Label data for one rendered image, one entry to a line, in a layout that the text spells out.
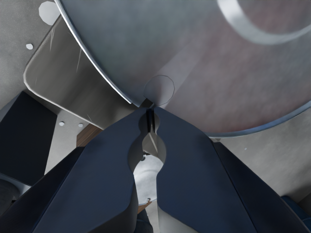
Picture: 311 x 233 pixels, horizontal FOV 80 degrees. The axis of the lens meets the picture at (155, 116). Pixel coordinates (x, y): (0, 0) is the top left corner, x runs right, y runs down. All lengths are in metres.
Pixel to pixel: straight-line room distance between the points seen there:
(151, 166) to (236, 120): 0.61
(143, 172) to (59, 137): 0.52
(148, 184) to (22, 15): 0.80
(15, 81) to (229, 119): 0.91
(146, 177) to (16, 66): 0.69
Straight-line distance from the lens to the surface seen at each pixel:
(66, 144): 1.13
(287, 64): 0.19
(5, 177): 0.65
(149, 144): 0.15
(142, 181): 0.80
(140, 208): 1.02
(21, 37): 0.93
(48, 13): 0.25
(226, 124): 0.18
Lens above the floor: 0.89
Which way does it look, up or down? 54 degrees down
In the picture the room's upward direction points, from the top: 147 degrees clockwise
